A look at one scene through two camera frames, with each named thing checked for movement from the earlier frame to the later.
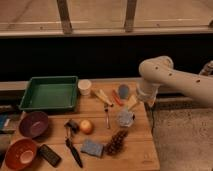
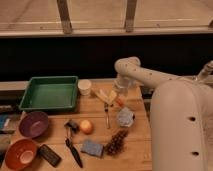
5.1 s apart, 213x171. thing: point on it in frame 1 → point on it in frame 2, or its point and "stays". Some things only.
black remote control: x=50 y=156 stays
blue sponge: x=92 y=147 stays
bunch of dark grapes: x=117 y=143 stays
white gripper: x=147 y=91 → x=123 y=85
